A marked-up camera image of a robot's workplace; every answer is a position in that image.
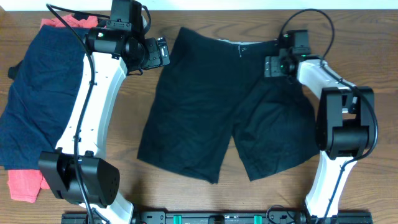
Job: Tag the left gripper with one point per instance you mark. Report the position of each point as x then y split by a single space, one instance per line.
156 58

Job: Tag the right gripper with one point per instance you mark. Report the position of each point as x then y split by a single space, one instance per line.
273 66

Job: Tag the black shorts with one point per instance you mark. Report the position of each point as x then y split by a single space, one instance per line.
214 92

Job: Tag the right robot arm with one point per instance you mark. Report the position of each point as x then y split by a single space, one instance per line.
345 129

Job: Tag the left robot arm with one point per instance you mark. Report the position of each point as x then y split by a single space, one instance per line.
77 170

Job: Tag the navy blue garment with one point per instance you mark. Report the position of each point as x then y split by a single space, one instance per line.
42 97

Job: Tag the red garment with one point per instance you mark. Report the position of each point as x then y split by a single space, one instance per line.
25 185

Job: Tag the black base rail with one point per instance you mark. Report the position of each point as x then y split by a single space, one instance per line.
217 217

